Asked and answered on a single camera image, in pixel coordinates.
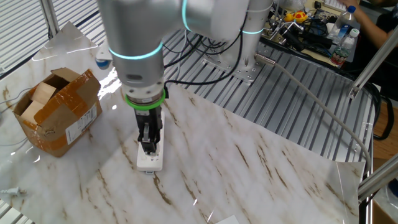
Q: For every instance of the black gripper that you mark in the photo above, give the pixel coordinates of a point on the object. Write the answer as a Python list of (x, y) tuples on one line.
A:
[(149, 119)]

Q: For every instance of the bare bystander forearm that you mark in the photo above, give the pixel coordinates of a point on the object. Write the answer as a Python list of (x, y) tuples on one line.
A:
[(370, 26)]

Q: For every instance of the white four-socket power strip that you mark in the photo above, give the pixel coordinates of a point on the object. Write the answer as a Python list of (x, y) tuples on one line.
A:
[(150, 163)]

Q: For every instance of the bystander hand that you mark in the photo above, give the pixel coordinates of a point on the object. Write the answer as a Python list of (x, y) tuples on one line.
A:
[(348, 3)]

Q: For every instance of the taped brown cardboard box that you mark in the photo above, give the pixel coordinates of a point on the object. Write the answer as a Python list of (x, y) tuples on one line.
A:
[(71, 118)]

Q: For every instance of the glossy marble pattern mat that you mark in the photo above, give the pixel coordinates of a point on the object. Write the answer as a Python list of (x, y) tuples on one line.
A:
[(248, 186)]

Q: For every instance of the clear bottle white cap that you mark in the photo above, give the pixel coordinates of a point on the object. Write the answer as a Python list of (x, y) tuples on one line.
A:
[(343, 49)]

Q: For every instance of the clear bottle blue cap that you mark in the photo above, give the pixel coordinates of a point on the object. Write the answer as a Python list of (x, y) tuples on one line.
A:
[(340, 26)]

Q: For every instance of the person in black shirt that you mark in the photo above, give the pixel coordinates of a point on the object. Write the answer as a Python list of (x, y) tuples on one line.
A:
[(388, 21)]

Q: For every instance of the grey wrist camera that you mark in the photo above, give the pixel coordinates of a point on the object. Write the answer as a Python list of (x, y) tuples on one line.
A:
[(102, 59)]

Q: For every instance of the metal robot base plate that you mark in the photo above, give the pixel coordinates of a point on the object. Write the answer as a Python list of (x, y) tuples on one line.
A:
[(236, 73)]

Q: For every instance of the aluminium frame post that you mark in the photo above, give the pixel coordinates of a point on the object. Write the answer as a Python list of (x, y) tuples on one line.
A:
[(49, 18)]

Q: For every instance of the aluminium frame bar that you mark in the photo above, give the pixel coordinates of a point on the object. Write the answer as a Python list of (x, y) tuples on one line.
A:
[(373, 62), (379, 177)]

